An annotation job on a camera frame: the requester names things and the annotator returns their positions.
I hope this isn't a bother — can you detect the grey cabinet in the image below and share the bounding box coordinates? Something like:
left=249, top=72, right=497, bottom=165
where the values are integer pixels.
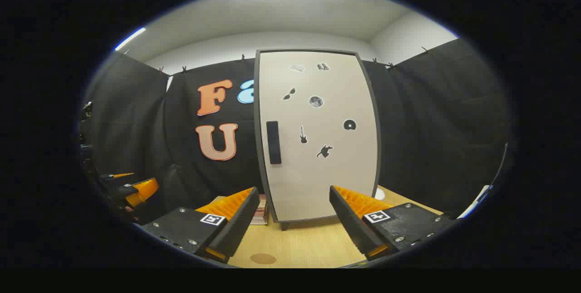
left=253, top=49, right=382, bottom=231

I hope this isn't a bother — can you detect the black backdrop cloth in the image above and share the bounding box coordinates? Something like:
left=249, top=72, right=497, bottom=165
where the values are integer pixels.
left=82, top=37, right=511, bottom=225

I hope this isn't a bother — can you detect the ceiling light strip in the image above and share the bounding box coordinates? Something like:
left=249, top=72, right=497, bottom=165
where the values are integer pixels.
left=114, top=28, right=147, bottom=52

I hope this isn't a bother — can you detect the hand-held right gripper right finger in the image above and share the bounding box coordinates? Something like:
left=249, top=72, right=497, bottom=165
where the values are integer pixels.
left=330, top=186, right=456, bottom=261

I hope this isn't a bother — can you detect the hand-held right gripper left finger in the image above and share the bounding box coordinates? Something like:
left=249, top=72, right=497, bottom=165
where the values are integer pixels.
left=142, top=187, right=261, bottom=264

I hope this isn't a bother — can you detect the black cabinet door handle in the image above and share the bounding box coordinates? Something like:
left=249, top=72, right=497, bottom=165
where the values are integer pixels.
left=266, top=121, right=282, bottom=165

